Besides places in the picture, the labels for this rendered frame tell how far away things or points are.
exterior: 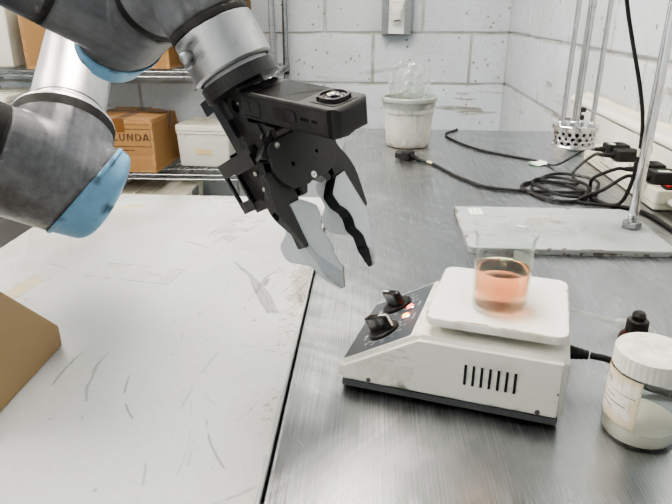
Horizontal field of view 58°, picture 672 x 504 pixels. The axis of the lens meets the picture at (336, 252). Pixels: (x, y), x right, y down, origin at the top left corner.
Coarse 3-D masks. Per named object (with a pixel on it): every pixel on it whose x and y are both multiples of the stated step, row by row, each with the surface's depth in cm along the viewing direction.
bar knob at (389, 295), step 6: (384, 294) 64; (390, 294) 62; (396, 294) 62; (390, 300) 63; (396, 300) 62; (402, 300) 62; (408, 300) 62; (390, 306) 63; (396, 306) 62; (402, 306) 62; (384, 312) 63; (390, 312) 62
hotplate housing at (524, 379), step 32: (384, 352) 55; (416, 352) 54; (448, 352) 53; (480, 352) 52; (512, 352) 51; (544, 352) 51; (576, 352) 58; (352, 384) 58; (384, 384) 56; (416, 384) 55; (448, 384) 54; (480, 384) 53; (512, 384) 52; (544, 384) 51; (512, 416) 53; (544, 416) 52
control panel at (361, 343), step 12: (420, 288) 65; (420, 300) 61; (372, 312) 66; (396, 312) 62; (408, 312) 60; (420, 312) 58; (408, 324) 57; (360, 336) 61; (396, 336) 56; (360, 348) 57
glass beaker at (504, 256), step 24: (480, 240) 51; (504, 240) 55; (528, 240) 53; (480, 264) 52; (504, 264) 50; (528, 264) 51; (480, 288) 53; (504, 288) 51; (528, 288) 52; (504, 312) 52
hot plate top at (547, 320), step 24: (456, 288) 58; (552, 288) 58; (432, 312) 54; (456, 312) 54; (480, 312) 54; (528, 312) 54; (552, 312) 54; (504, 336) 51; (528, 336) 50; (552, 336) 50
